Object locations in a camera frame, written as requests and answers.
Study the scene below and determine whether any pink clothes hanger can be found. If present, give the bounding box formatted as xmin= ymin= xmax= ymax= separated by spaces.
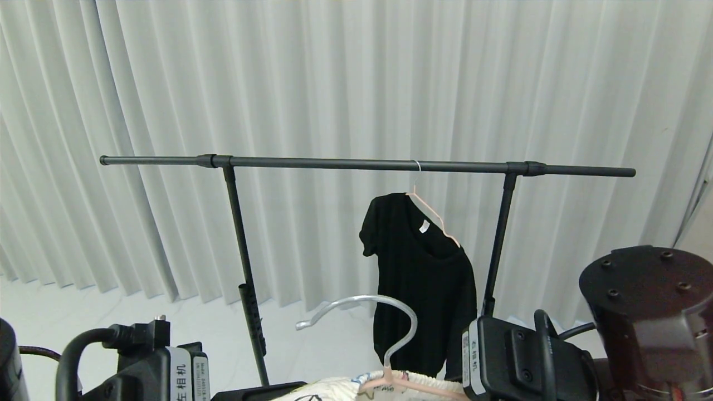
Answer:
xmin=406 ymin=160 xmax=462 ymax=249
xmin=295 ymin=295 xmax=470 ymax=401

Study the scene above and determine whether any black garment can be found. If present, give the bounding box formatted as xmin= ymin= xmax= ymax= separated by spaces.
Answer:
xmin=359 ymin=192 xmax=478 ymax=380

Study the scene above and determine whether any cream printed garment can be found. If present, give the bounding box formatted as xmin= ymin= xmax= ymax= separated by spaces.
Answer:
xmin=267 ymin=370 xmax=470 ymax=401

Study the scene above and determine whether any black clothes rack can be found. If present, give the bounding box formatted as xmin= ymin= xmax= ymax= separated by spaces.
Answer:
xmin=99 ymin=154 xmax=636 ymax=387

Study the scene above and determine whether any white curtain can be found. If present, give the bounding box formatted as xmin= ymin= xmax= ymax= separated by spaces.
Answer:
xmin=0 ymin=0 xmax=713 ymax=329

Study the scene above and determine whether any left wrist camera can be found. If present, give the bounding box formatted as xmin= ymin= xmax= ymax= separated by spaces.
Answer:
xmin=109 ymin=315 xmax=211 ymax=401

